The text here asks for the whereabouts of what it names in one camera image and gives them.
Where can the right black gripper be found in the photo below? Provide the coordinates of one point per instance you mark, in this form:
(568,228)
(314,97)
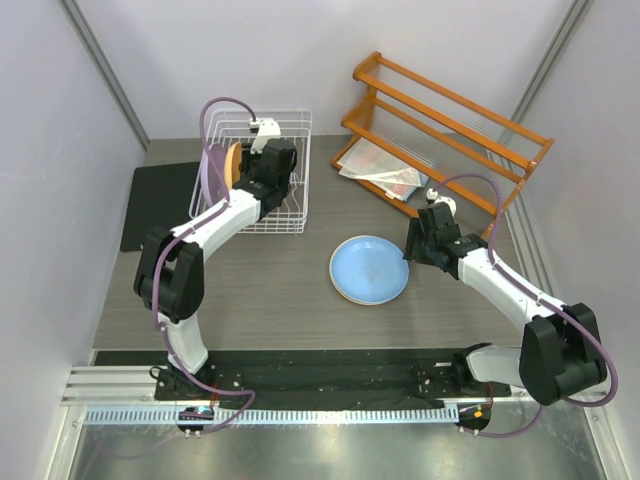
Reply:
(412,248)

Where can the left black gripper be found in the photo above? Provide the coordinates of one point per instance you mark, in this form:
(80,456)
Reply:
(247,159)

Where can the blue plate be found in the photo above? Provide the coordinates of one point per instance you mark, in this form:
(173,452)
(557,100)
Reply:
(367,250)

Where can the yellow bear plate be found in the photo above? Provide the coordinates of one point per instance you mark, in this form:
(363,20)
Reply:
(369,285)

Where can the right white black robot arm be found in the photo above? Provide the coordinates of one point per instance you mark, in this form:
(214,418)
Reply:
(560,354)

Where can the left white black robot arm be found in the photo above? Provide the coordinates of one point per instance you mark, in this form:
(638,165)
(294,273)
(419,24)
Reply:
(170,281)

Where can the orange wooden shelf rack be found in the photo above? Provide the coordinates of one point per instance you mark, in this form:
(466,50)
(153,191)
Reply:
(484,158)

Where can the orange plate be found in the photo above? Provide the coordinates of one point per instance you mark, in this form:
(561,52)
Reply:
(233,165)

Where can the purple plate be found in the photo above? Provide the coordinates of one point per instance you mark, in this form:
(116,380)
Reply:
(211,176)

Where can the clear plastic zip bag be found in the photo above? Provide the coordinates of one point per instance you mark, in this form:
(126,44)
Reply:
(368,162)

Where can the black mat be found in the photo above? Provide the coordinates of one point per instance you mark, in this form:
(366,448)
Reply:
(160,196)

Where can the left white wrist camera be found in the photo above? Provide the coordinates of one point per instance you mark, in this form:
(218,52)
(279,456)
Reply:
(264,129)

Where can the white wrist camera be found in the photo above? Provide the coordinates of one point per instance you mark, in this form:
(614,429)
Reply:
(264,129)
(432,196)

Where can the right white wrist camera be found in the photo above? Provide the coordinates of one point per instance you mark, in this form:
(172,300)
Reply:
(432,196)

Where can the white wire dish rack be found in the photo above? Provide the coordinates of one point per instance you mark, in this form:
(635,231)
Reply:
(277,212)

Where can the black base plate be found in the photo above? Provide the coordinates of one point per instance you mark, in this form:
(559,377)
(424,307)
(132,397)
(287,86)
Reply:
(318,380)

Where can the aluminium slotted rail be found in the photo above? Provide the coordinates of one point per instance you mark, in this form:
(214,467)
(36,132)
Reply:
(193,416)

